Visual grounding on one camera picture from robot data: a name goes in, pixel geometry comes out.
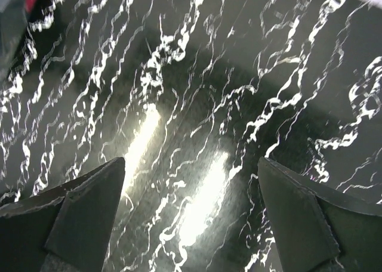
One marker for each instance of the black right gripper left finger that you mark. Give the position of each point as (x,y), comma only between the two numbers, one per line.
(66,228)

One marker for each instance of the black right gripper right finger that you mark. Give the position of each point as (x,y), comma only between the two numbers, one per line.
(317,228)

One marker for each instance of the clear plastic storage bin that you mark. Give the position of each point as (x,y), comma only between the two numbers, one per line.
(13,24)

